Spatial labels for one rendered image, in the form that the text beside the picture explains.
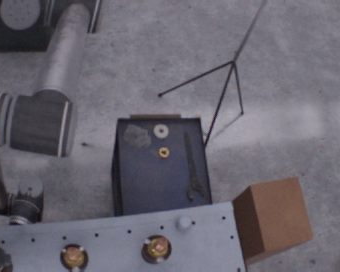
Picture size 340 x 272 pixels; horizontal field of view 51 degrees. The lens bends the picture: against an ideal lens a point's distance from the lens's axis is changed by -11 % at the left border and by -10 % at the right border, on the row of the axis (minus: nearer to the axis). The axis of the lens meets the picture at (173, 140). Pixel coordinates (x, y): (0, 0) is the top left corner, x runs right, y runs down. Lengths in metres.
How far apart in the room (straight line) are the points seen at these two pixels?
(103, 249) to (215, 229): 0.40
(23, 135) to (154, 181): 1.06
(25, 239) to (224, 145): 2.11
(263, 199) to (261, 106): 1.54
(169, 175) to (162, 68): 1.55
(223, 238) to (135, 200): 0.62
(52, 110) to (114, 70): 2.31
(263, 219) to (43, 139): 1.29
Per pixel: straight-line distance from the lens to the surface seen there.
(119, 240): 1.35
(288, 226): 2.05
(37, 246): 1.36
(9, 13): 1.75
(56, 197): 2.82
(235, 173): 3.06
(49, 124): 0.99
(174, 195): 1.94
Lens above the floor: 2.69
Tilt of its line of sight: 62 degrees down
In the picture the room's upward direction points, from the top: 24 degrees clockwise
